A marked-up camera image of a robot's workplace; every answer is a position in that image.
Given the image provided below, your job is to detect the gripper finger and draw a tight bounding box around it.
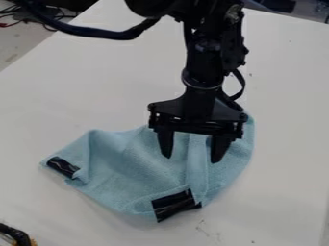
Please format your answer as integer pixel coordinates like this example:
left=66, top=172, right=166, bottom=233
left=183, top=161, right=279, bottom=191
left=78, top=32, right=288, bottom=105
left=155, top=128, right=177, bottom=160
left=209, top=135, right=235, bottom=164

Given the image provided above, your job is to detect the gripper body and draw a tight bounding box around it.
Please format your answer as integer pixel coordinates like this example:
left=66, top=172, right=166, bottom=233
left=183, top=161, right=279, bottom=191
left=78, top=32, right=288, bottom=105
left=146, top=84, right=250, bottom=140

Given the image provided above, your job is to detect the black and yellow clamp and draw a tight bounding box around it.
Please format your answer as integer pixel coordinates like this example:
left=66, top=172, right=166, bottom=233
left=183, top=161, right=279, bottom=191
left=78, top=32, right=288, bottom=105
left=0, top=222, right=34, bottom=246

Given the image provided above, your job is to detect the light blue cloth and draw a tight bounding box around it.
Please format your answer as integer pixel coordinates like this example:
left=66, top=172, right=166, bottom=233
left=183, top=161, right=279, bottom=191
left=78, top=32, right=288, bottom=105
left=39, top=111, right=258, bottom=224

